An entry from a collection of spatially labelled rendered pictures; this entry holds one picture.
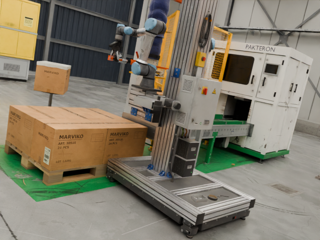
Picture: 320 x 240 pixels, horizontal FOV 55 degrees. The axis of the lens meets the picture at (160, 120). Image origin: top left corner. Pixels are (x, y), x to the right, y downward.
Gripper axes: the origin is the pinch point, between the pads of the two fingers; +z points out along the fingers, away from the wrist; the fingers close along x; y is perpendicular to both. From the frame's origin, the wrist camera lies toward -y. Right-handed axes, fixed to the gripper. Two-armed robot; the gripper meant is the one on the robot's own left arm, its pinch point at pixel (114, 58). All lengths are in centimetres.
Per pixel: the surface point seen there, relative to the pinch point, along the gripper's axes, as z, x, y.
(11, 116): 83, 85, -55
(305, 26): -237, 63, 983
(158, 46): -23, -9, 60
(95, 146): 90, -12, -18
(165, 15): -59, -10, 59
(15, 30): -23, 696, 272
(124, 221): 125, -93, -52
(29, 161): 117, 35, -60
